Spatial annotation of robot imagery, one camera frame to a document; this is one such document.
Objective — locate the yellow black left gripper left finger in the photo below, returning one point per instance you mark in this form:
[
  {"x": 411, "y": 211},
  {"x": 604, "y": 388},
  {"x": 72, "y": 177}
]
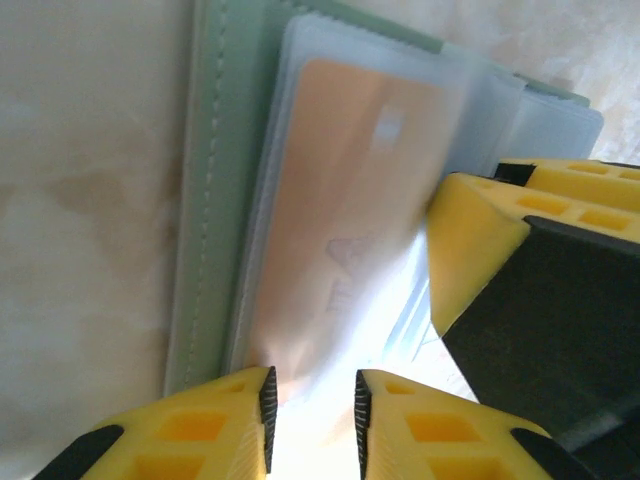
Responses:
[{"x": 200, "y": 435}]

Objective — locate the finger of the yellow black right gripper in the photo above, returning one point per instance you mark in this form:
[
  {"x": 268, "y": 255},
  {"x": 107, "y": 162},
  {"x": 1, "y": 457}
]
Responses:
[
  {"x": 550, "y": 310},
  {"x": 590, "y": 175}
]

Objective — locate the green card holder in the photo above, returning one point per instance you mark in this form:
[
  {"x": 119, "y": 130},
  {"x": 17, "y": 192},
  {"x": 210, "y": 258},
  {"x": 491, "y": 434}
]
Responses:
[{"x": 210, "y": 200}]

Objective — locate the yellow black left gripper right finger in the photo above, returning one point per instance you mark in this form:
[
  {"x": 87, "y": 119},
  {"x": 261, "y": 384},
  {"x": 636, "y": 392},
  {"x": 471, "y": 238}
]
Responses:
[{"x": 440, "y": 435}]

